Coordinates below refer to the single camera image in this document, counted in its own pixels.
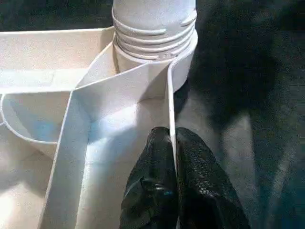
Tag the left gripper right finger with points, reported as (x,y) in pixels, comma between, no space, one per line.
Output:
(205,193)

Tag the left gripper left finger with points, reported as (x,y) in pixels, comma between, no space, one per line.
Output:
(152,190)

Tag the white plastic table top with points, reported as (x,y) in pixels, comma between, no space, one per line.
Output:
(71,119)

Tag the white plastic table leg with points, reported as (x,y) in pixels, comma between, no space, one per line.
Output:
(155,28)

